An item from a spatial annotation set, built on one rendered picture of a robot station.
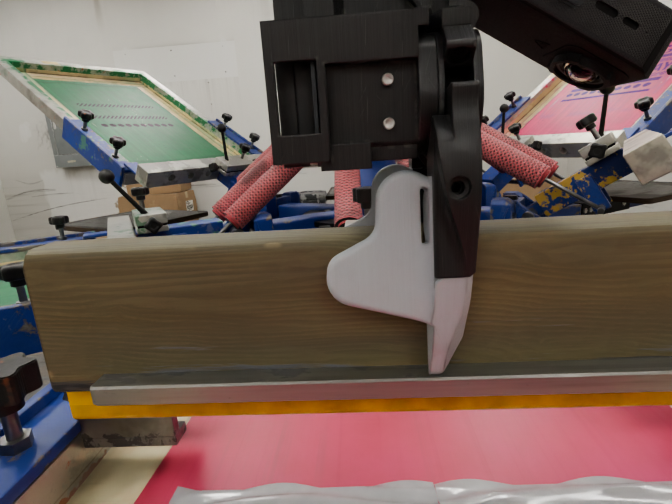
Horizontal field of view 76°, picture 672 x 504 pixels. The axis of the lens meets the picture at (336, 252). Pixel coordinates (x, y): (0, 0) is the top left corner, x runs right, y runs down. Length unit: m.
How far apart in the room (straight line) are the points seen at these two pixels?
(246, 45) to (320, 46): 4.45
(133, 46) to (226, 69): 0.92
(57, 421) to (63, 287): 0.17
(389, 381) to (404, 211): 0.08
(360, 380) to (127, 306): 0.12
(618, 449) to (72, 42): 5.21
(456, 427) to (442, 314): 0.22
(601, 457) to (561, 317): 0.18
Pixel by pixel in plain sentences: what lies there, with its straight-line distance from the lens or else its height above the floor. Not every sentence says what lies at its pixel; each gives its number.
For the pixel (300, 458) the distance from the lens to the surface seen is 0.36.
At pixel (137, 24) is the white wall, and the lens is 5.01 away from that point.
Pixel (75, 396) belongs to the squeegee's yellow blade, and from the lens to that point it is 0.29.
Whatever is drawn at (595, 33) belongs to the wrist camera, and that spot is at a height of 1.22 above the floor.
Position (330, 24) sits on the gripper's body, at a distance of 0.18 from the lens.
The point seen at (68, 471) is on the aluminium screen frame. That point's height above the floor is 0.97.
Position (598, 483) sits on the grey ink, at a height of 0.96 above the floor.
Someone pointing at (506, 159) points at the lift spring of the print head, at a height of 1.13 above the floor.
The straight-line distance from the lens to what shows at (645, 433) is 0.43.
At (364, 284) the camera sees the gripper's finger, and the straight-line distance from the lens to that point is 0.18.
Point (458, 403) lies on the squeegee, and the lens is 0.25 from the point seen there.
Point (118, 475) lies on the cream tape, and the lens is 0.40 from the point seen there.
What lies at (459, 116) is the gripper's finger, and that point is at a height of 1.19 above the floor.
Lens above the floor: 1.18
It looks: 14 degrees down
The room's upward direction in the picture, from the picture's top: 4 degrees counter-clockwise
